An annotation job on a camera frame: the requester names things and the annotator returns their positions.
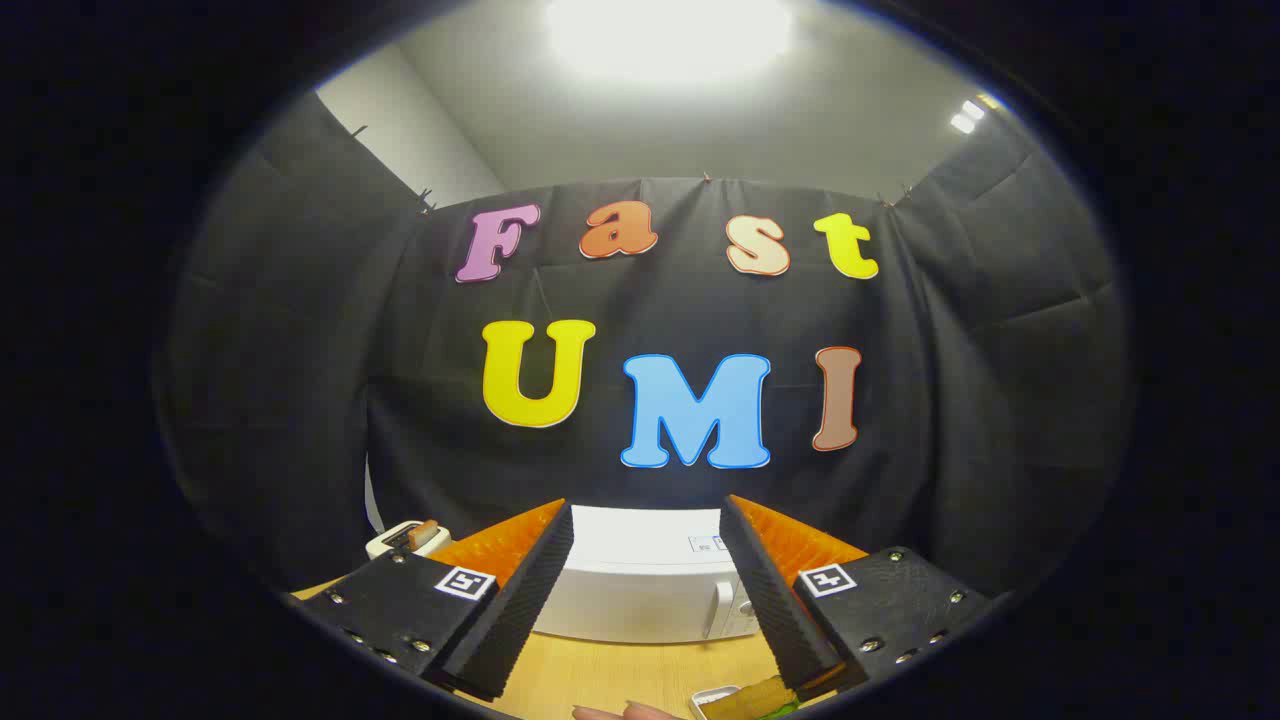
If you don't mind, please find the ceiling light panel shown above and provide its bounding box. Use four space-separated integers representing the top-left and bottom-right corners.
545 0 796 86

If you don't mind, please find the white toaster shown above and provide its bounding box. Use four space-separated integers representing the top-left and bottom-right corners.
365 520 451 561

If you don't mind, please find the black backdrop cloth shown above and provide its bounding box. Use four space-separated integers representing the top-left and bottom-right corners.
155 90 1136 601

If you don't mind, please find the brown bread lettuce sandwich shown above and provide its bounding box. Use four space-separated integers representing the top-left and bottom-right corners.
700 675 803 720

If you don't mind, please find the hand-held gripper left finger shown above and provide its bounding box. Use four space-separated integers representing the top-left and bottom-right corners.
290 498 577 702

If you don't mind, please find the white microwave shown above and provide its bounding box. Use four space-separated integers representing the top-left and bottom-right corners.
535 505 761 645

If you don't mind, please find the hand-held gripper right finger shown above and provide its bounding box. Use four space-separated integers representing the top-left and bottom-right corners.
718 493 1001 701

